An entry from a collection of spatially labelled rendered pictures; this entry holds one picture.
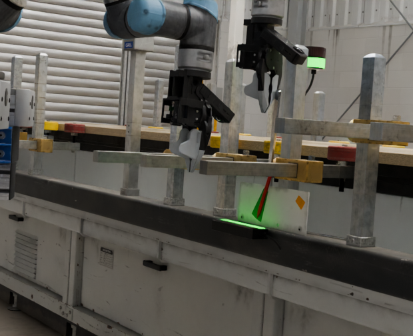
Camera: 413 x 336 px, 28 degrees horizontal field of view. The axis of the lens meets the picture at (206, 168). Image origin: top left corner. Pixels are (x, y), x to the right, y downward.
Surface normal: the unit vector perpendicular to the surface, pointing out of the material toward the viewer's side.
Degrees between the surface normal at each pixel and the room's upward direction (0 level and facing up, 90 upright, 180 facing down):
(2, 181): 90
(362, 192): 90
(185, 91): 88
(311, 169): 90
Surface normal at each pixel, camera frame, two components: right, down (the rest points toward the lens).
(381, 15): -0.80, -0.02
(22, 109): 0.11, 0.06
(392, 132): 0.57, 0.08
